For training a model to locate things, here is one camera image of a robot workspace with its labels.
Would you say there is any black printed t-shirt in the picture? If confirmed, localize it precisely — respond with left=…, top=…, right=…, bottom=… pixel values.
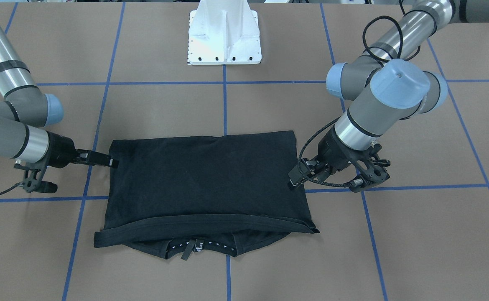
left=94, top=131, right=319, bottom=259

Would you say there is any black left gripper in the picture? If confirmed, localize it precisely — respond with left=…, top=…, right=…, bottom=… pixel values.
left=288, top=128, right=390, bottom=192

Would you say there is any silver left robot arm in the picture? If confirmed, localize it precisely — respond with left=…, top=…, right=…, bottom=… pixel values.
left=288, top=0, right=489, bottom=192

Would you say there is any white central pedestal column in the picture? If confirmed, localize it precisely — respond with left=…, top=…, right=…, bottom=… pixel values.
left=187, top=0, right=262, bottom=65

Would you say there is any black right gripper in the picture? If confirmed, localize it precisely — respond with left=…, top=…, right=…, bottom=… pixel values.
left=15, top=132, right=119, bottom=193

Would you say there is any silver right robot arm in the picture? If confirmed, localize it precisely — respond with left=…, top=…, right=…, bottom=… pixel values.
left=0, top=27, right=119, bottom=193

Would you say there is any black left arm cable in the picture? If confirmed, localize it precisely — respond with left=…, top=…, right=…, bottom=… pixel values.
left=297, top=0, right=421, bottom=189

